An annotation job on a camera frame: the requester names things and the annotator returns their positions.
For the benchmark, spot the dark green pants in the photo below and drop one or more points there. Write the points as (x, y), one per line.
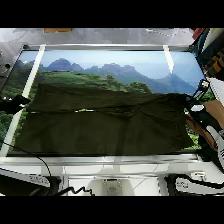
(100, 130)

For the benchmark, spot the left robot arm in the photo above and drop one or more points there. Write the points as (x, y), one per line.
(13, 102)

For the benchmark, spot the heap of clothes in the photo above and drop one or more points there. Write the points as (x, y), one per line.
(213, 56)

